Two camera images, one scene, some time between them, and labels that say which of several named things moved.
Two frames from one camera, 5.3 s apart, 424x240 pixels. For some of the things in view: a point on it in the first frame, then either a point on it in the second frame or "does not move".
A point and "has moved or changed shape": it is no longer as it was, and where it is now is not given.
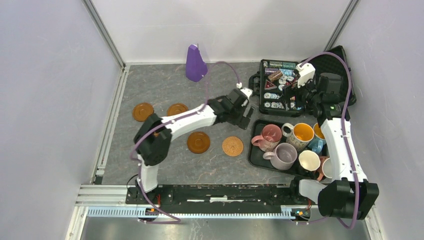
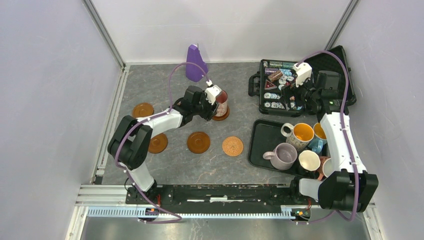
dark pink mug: (271, 136) has moved or changed shape
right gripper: (287, 92) does not move
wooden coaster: (142, 111) does not move
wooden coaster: (198, 142) does not move
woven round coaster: (232, 146) does not move
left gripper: (243, 122) → (211, 109)
